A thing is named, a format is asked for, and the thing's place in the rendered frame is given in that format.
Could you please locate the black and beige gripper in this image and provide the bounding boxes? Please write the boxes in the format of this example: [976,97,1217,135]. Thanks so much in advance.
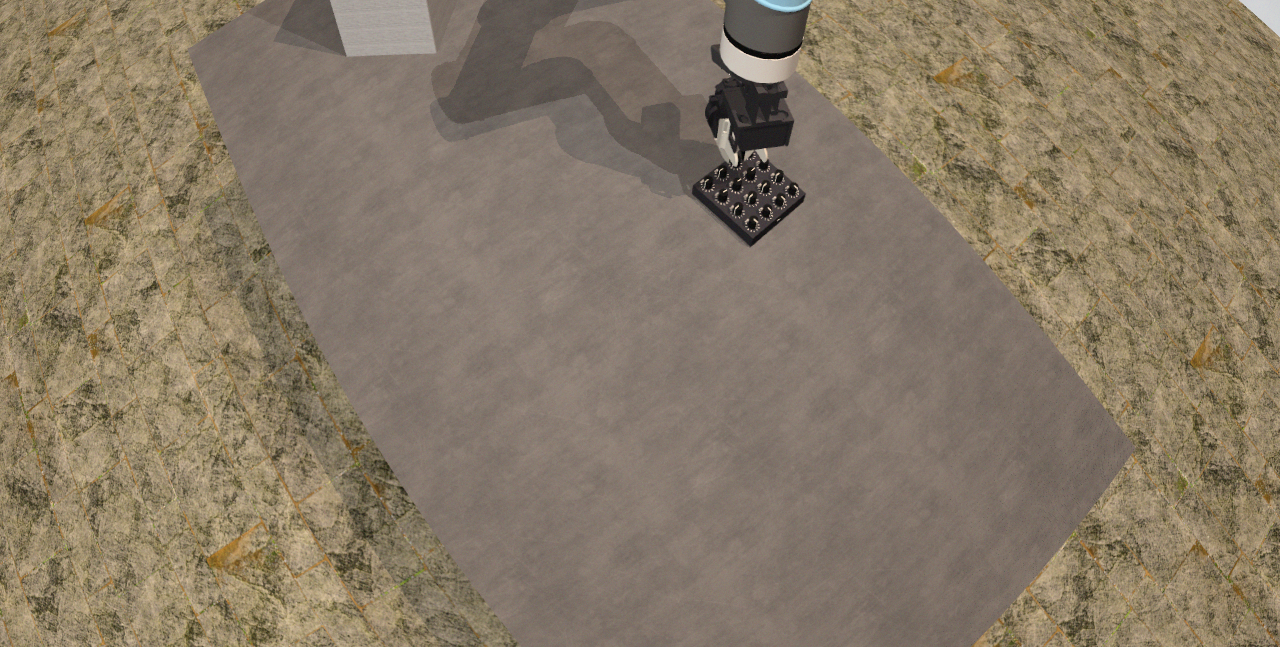
[705,70,794,167]

